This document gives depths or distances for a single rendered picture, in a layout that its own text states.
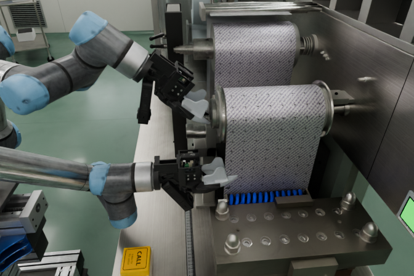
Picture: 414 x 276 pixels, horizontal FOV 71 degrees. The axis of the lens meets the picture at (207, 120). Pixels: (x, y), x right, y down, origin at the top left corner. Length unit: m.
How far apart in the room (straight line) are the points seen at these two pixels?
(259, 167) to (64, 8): 6.08
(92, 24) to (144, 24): 5.69
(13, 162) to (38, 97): 0.21
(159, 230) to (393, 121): 0.66
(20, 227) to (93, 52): 0.86
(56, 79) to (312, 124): 0.57
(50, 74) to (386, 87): 0.68
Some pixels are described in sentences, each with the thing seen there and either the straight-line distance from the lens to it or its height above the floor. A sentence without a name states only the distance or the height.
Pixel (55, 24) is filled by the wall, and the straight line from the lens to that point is 6.73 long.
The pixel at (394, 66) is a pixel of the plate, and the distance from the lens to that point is 0.69.
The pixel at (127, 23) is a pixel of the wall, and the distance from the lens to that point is 6.37.
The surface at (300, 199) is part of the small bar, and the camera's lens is 0.82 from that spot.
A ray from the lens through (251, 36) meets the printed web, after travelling 0.87.
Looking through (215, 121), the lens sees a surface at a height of 1.25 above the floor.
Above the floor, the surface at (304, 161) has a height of 1.13.
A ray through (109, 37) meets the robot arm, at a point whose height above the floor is 1.45.
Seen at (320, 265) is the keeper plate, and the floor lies 1.02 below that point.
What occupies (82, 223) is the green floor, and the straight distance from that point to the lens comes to 2.23.
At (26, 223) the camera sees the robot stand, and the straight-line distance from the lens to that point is 1.30.
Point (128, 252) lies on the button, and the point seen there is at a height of 0.92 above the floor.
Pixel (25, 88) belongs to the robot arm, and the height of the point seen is 1.39.
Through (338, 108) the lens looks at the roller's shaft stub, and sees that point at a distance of 0.81.
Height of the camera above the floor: 1.62
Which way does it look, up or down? 32 degrees down
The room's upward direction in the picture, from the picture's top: straight up
